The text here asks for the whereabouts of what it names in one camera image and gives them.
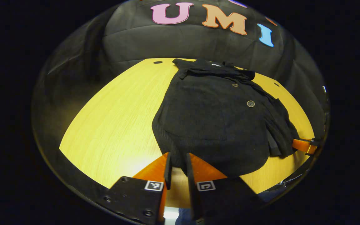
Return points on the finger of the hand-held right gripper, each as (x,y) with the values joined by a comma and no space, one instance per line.
(302,145)

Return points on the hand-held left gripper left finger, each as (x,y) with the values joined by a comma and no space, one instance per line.
(167,170)

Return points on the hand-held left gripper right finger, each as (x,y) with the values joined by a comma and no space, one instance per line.
(194,200)

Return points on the black buttoned shirt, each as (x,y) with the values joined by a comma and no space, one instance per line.
(214,125)

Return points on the black backdrop cloth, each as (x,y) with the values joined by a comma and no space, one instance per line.
(167,40)

